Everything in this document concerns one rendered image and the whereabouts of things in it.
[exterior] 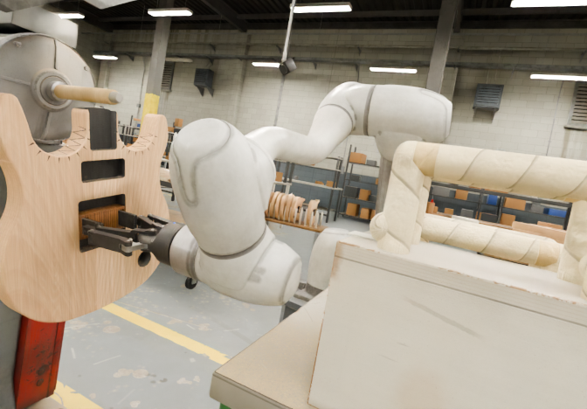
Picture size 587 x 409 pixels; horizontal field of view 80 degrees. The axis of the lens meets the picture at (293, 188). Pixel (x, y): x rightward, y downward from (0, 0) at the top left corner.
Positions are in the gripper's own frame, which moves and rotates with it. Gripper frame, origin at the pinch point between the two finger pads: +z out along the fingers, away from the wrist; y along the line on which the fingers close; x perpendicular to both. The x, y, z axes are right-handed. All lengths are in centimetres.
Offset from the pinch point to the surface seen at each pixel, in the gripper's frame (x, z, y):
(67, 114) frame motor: 18.9, 30.5, 12.7
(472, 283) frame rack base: 11, -63, -13
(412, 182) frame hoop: 19, -56, -10
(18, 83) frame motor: 25.1, 30.5, 2.0
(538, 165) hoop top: 22, -66, -10
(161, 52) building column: 163, 746, 735
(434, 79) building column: 120, 9, 721
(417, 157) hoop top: 21, -57, -10
